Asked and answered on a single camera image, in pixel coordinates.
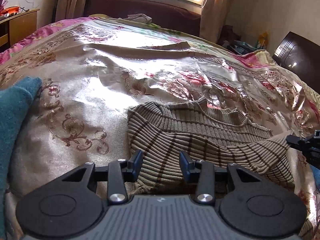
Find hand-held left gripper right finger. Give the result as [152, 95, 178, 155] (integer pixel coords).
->
[179, 151, 261, 205]

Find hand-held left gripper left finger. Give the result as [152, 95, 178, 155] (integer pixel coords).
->
[61, 149, 143, 205]

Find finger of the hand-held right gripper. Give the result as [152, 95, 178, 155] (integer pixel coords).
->
[299, 148, 320, 171]
[286, 129, 320, 153]

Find beige striped ribbed sweater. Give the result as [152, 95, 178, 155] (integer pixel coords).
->
[127, 97, 297, 196]

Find floral satin bedspread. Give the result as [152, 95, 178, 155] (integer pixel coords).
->
[0, 15, 320, 240]

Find dark wooden headboard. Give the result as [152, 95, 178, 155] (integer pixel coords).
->
[272, 31, 320, 82]

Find yellow artificial flowers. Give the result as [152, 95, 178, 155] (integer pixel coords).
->
[257, 31, 270, 48]

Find pile of dark clutter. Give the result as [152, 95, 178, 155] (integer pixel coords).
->
[217, 24, 258, 56]

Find teal fleece cloth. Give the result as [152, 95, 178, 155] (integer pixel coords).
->
[0, 76, 43, 240]

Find crumpled white cloth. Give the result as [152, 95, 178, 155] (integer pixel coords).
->
[124, 13, 153, 25]

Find wooden desk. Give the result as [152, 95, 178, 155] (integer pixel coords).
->
[0, 8, 40, 53]

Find orange tool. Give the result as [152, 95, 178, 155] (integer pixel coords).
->
[0, 6, 21, 16]

